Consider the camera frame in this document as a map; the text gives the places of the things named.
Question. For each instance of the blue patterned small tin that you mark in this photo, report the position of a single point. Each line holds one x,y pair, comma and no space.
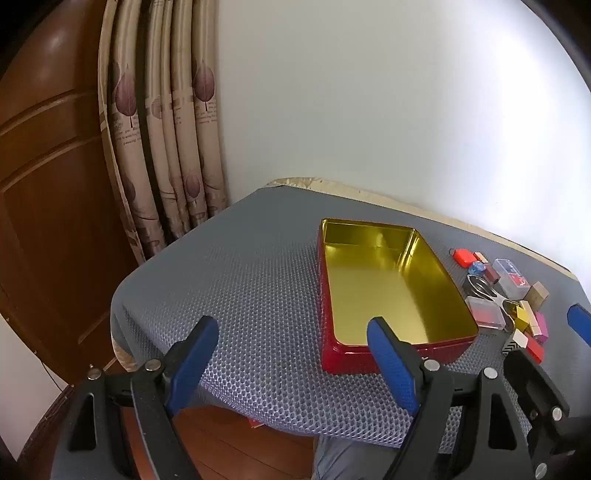
477,268

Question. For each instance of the beige leaf print curtain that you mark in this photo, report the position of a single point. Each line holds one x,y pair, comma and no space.
184,138

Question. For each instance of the red small box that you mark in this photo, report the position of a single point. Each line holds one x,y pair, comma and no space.
535,350

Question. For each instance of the beige cardboard box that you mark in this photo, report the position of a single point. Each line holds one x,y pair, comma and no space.
539,294

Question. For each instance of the gold yellow cube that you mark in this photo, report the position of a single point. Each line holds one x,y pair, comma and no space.
524,317

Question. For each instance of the silver metal clamp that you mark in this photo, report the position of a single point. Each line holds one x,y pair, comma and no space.
502,303

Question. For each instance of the red paper on floor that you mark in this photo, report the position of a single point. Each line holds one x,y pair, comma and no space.
256,423

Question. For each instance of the red tin box gold inside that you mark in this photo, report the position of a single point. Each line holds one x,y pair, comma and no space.
392,295

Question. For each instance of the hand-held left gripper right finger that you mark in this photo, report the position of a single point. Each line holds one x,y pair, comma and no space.
390,360

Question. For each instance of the white small box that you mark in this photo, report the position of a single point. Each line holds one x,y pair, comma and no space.
519,339

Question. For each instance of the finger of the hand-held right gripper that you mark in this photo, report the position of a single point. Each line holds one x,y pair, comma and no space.
535,387
580,318

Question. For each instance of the clear playing card box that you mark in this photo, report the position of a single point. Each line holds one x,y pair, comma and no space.
512,277

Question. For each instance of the orange red small case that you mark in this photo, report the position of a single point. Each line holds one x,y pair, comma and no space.
461,256

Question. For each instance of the dark red small block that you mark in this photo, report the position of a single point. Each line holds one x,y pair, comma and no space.
491,275

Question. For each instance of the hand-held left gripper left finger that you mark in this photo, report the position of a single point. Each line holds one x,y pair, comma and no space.
196,360

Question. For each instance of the black white striped item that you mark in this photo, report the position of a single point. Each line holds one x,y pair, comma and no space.
509,347

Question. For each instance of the pink small box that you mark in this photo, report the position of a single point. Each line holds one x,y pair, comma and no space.
541,328

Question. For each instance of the person's grey trouser leg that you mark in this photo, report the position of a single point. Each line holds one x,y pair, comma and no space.
337,461

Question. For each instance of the brown wooden door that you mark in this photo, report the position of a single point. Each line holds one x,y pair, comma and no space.
46,184

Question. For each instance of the clear box pink insert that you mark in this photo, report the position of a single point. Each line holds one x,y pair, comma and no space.
482,314

